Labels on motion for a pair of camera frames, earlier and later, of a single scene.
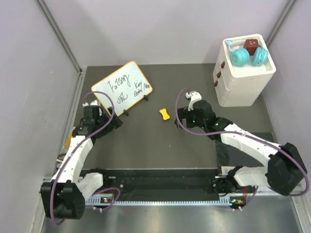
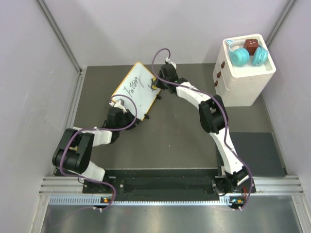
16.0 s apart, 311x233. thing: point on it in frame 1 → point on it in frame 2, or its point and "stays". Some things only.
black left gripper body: (103, 120) → (126, 118)
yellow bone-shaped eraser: (165, 116) → (154, 85)
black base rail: (160, 182) stays
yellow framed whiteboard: (127, 87) → (137, 84)
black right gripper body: (191, 120) → (161, 85)
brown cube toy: (250, 45) stays
